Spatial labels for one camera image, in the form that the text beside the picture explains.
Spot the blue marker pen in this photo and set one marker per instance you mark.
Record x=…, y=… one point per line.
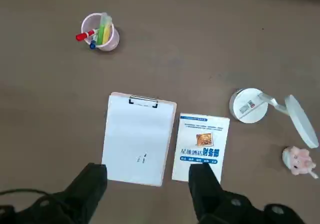
x=93, y=45

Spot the white and blue book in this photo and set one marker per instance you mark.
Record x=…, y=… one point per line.
x=200, y=126

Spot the white foldable desk lamp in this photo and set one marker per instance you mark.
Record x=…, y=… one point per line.
x=250, y=109

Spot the pink pen cup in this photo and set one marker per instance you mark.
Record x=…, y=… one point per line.
x=113, y=37

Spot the yellow green highlighter set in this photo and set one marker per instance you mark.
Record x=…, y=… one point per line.
x=103, y=30

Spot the white paper sheet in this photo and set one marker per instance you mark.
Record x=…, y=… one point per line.
x=137, y=134

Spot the pink clipboard with black clip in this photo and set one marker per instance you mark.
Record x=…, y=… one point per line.
x=172, y=109

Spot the red marker pen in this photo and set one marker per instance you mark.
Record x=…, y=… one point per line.
x=83, y=35

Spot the pink plush toy figurine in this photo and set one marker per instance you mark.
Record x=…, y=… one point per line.
x=298, y=159

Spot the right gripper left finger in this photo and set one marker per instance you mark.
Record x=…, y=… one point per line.
x=85, y=191

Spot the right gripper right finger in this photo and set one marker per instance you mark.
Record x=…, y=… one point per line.
x=210, y=199

